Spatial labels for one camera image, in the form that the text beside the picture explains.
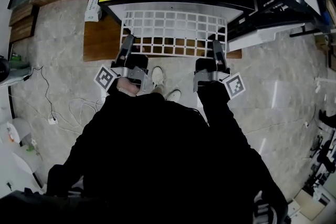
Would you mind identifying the person's white shoe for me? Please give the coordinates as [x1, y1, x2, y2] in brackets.
[165, 89, 182, 102]
[151, 66, 165, 93]

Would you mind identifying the brown wooden stand board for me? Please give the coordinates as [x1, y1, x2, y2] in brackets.
[83, 0, 243, 62]

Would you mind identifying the white wire rack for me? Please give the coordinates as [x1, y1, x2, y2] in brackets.
[120, 9, 228, 58]

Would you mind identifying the person's left hand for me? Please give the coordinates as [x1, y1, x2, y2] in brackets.
[125, 54, 150, 71]

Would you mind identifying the person's torso in dark shirt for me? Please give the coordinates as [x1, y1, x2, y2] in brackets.
[47, 91, 289, 224]

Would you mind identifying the person's right forearm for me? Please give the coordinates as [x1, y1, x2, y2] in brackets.
[196, 82, 237, 130]

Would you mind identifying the person's left forearm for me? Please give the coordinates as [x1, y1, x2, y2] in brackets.
[107, 77, 140, 103]

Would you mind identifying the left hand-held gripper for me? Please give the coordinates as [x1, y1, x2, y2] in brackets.
[93, 34, 150, 92]

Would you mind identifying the small cardboard box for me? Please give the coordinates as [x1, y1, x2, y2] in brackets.
[313, 34, 331, 52]

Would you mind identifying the white tissue pack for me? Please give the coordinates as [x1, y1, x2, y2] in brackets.
[83, 0, 102, 23]

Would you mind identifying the person's right hand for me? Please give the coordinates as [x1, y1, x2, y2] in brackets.
[195, 58, 218, 73]

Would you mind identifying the green plastic item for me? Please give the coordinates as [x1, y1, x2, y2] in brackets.
[10, 53, 29, 70]

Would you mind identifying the person's white right shoe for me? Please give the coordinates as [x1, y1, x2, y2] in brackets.
[165, 89, 182, 102]

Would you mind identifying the white floor cable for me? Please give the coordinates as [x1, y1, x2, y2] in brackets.
[56, 98, 106, 135]

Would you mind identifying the black floor cable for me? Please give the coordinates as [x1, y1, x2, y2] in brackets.
[23, 66, 56, 120]

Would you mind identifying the person's white left shoe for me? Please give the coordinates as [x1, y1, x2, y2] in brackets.
[151, 66, 165, 93]

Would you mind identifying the black equipment stand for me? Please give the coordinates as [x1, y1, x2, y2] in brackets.
[309, 128, 336, 174]

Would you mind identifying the flat cardboard box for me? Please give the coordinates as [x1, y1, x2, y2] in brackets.
[293, 188, 327, 221]

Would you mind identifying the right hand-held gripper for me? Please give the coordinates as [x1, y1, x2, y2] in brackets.
[193, 39, 246, 100]

